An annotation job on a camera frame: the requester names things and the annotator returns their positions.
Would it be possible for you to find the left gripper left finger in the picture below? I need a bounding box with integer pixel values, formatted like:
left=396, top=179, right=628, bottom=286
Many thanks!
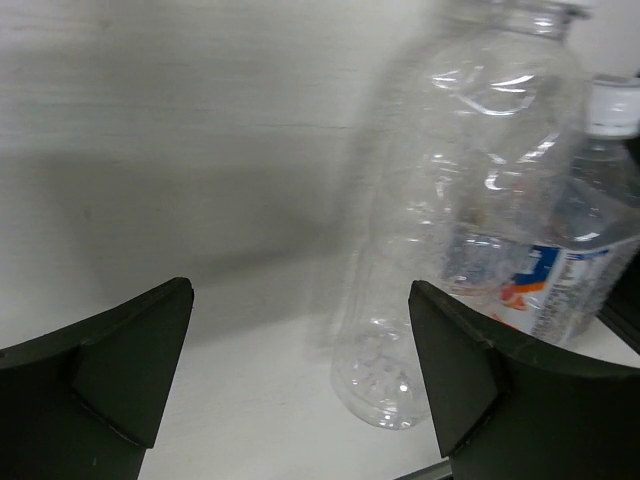
left=1, top=277, right=194, bottom=479

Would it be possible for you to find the clear unlabelled plastic bottle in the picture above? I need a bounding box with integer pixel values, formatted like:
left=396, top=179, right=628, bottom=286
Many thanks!
left=331, top=1, right=594, bottom=430

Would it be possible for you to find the clear bottle with white label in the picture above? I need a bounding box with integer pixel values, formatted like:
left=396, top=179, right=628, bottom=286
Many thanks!
left=466, top=74, right=639, bottom=346

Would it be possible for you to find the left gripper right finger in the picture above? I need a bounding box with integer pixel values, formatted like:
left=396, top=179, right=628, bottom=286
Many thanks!
left=408, top=281, right=639, bottom=479

